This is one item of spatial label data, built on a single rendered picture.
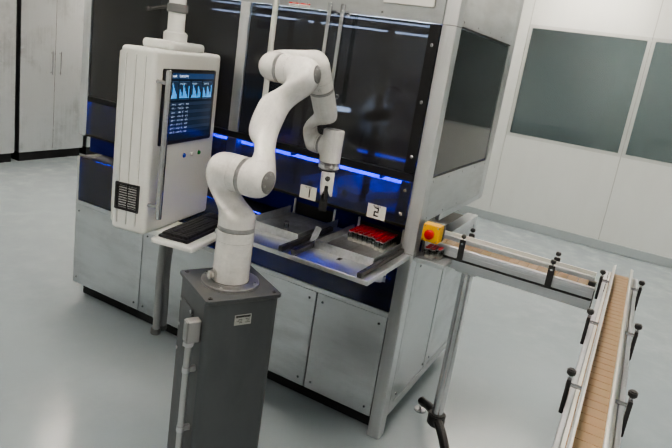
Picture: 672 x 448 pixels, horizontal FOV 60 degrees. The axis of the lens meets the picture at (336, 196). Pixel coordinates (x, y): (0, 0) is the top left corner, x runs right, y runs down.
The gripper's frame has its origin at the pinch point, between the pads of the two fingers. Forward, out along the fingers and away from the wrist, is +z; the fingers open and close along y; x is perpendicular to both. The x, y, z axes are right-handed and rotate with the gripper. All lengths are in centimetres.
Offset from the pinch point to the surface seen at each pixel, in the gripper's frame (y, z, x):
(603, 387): -100, 10, -71
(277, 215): 29.4, 15.1, 18.1
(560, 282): -23, 11, -93
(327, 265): -25.2, 15.4, -3.5
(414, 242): -2.2, 9.4, -39.3
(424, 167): -1.3, -21.8, -37.7
